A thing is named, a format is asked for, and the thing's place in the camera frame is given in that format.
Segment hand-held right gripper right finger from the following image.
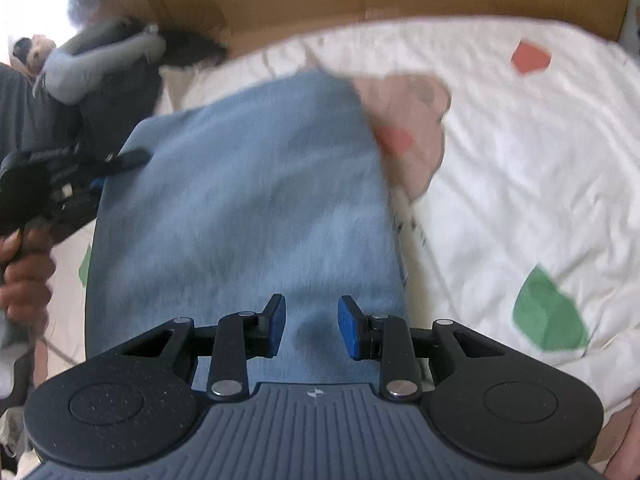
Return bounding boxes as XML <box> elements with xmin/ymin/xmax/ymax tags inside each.
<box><xmin>338</xmin><ymin>295</ymin><xmax>508</xmax><ymax>402</ymax></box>

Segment light blue jeans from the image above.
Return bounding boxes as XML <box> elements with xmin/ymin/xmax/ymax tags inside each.
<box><xmin>84</xmin><ymin>70</ymin><xmax>410</xmax><ymax>397</ymax></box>

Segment grey neck pillow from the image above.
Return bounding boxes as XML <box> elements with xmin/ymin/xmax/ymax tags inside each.
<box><xmin>34</xmin><ymin>19</ymin><xmax>167</xmax><ymax>107</ymax></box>

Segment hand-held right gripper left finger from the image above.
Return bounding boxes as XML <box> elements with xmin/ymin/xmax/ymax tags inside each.
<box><xmin>122</xmin><ymin>294</ymin><xmax>287</xmax><ymax>402</ymax></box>

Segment black clothes pile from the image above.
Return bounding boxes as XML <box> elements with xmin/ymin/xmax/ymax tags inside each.
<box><xmin>75</xmin><ymin>27</ymin><xmax>230</xmax><ymax>161</ymax></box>

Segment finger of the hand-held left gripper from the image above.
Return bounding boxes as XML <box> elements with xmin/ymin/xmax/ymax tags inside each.
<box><xmin>92</xmin><ymin>149</ymin><xmax>151</xmax><ymax>181</ymax></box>

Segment person's left hand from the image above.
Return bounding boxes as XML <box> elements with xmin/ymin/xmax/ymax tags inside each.
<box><xmin>0</xmin><ymin>225</ymin><xmax>56</xmax><ymax>333</ymax></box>

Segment cream bear print bedsheet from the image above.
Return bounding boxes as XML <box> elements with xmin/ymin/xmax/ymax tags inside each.
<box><xmin>45</xmin><ymin>15</ymin><xmax>640</xmax><ymax>411</ymax></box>

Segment dark grey duvet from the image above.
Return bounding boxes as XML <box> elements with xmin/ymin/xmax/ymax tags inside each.
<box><xmin>0</xmin><ymin>62</ymin><xmax>83</xmax><ymax>161</ymax></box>

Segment brown teddy bear toy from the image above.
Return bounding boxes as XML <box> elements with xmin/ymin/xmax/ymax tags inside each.
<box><xmin>10</xmin><ymin>35</ymin><xmax>57</xmax><ymax>81</ymax></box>

